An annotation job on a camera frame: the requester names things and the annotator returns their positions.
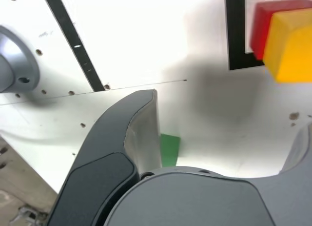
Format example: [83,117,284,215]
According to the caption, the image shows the red cube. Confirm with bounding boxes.
[249,0,312,61]

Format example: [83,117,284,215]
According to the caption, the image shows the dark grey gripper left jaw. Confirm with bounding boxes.
[46,89,163,226]

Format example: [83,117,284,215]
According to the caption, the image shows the black tape square outline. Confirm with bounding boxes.
[223,0,267,71]

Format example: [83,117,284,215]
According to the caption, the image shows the black tape strip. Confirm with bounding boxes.
[40,0,107,93]

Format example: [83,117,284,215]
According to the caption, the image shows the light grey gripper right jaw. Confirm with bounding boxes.
[103,122,312,226]

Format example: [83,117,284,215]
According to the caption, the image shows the green cube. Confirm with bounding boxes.
[159,134,182,168]

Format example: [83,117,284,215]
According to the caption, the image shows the yellow cube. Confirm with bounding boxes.
[262,12,312,84]

